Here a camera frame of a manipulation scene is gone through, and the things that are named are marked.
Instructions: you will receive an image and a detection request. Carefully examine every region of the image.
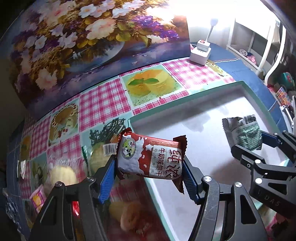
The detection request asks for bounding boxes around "flower painting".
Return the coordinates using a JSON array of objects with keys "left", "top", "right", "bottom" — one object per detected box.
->
[{"left": 1, "top": 1, "right": 190, "bottom": 119}]

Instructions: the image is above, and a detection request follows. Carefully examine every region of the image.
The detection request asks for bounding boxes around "red white milk biscuit pack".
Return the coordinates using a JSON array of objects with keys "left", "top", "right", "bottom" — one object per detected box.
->
[{"left": 116, "top": 128, "right": 187, "bottom": 194}]

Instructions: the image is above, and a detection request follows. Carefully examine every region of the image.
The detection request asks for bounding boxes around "white usb lamp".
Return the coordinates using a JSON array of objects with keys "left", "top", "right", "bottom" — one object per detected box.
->
[{"left": 205, "top": 19, "right": 218, "bottom": 42}]

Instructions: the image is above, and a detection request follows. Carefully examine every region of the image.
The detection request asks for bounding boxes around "white silver snack sachet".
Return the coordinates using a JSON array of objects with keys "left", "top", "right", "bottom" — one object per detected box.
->
[{"left": 16, "top": 160, "right": 27, "bottom": 180}]

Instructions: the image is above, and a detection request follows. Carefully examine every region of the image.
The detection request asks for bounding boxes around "clear white pastry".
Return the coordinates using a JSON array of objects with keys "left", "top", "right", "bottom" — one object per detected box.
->
[{"left": 46, "top": 154, "right": 80, "bottom": 188}]

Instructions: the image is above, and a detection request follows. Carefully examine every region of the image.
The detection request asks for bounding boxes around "blue quilted cloth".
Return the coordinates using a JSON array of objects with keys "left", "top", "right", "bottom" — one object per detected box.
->
[{"left": 189, "top": 43, "right": 287, "bottom": 130}]

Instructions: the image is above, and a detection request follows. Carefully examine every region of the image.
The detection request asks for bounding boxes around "checkered fruit tablecloth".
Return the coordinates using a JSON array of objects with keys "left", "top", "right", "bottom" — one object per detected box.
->
[{"left": 7, "top": 58, "right": 234, "bottom": 237}]

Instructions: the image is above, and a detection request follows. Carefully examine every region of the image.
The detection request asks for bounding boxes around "green white patterned snack pack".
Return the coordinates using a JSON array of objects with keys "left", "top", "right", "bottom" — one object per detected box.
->
[{"left": 222, "top": 115, "right": 263, "bottom": 151}]

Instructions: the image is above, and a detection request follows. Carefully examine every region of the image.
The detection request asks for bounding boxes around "colorful toy box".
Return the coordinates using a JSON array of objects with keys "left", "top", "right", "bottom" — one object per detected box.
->
[{"left": 275, "top": 86, "right": 292, "bottom": 107}]

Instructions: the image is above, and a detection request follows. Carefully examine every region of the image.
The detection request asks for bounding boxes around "teal rimmed white tray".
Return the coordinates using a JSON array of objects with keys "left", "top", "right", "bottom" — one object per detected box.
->
[{"left": 128, "top": 81, "right": 287, "bottom": 240}]

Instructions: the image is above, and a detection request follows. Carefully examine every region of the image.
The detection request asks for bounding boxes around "purple swiss roll pack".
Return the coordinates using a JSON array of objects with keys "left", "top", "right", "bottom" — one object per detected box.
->
[{"left": 30, "top": 185, "right": 48, "bottom": 213}]

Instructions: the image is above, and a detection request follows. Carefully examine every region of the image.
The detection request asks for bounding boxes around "clear green pastry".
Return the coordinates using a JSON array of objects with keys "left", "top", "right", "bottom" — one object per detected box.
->
[{"left": 82, "top": 142, "right": 117, "bottom": 175}]

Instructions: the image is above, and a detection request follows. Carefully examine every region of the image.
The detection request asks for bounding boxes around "yellow jelly cup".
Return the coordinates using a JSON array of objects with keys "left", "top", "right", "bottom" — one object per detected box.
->
[{"left": 109, "top": 201, "right": 143, "bottom": 232}]

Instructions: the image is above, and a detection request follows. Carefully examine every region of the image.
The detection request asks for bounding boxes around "white power strip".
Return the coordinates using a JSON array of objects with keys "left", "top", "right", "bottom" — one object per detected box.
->
[{"left": 190, "top": 40, "right": 211, "bottom": 66}]

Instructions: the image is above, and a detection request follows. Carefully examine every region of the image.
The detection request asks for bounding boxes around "red foil snack bag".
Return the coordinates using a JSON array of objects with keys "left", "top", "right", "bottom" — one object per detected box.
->
[{"left": 72, "top": 201, "right": 80, "bottom": 218}]

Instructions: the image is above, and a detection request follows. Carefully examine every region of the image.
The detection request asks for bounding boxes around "white shelf unit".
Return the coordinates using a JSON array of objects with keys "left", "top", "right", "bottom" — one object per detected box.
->
[{"left": 226, "top": 17, "right": 287, "bottom": 80}]

